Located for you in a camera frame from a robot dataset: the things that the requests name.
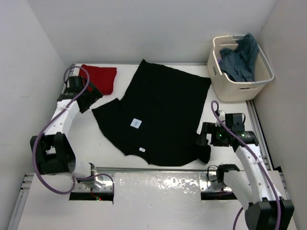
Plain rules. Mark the black t shirt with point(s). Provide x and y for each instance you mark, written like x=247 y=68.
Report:
x=158 y=117

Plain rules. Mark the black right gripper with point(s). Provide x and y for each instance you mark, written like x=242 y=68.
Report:
x=205 y=133

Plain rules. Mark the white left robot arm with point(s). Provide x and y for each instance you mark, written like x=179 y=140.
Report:
x=53 y=152

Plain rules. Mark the cream plastic laundry basket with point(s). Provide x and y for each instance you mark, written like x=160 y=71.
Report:
x=231 y=91

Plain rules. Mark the white front cover panel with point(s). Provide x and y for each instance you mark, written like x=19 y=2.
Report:
x=142 y=201

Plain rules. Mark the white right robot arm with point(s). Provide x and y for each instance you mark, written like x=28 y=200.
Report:
x=264 y=207

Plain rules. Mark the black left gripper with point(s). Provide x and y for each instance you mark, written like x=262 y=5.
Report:
x=89 y=96

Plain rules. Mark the teal t shirt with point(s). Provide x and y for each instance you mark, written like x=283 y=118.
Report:
x=239 y=64

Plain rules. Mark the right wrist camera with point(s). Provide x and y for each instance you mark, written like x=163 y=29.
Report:
x=221 y=116

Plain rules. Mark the red t shirt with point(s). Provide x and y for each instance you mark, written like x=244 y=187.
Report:
x=102 y=78

